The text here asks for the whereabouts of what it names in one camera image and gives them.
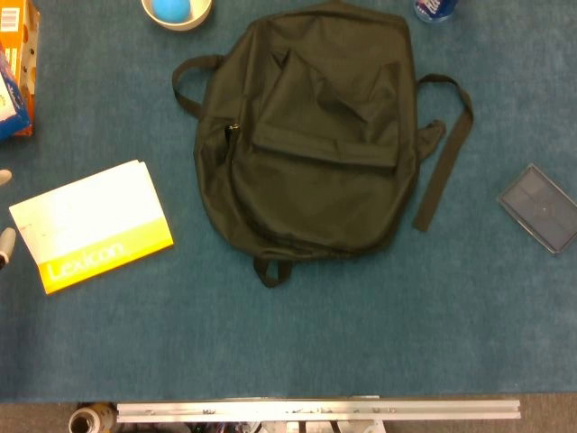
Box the blue ball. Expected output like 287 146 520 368
151 0 190 23

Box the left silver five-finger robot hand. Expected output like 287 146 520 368
0 169 18 272

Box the aluminium profile rail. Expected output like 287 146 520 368
115 399 522 424

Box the blue felt table mat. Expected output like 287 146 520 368
0 0 577 402

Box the beige bowl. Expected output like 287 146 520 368
141 0 214 32

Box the blue and white snack box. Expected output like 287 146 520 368
0 44 32 143

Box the black fabric backpack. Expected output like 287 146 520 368
172 0 475 289

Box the blue labelled plastic bottle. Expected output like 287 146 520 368
413 0 460 24

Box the brown tape roll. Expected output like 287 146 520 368
68 402 117 433

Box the orange cardboard box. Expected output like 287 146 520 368
0 0 41 137

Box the yellow and white Lexicon book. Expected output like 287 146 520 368
8 159 175 296

